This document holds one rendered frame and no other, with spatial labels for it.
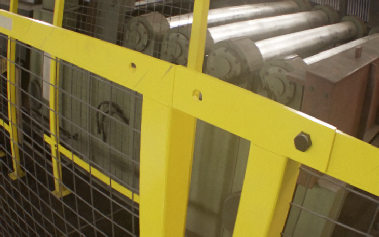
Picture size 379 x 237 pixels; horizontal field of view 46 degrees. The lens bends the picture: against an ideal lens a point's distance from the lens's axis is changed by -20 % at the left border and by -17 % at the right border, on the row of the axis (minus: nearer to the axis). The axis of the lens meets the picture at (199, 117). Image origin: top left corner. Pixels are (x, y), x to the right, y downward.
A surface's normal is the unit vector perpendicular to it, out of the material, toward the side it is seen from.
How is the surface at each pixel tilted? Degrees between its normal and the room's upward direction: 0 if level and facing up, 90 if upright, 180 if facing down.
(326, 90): 90
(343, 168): 90
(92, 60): 90
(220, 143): 90
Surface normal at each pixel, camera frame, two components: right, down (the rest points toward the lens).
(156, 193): -0.63, 0.27
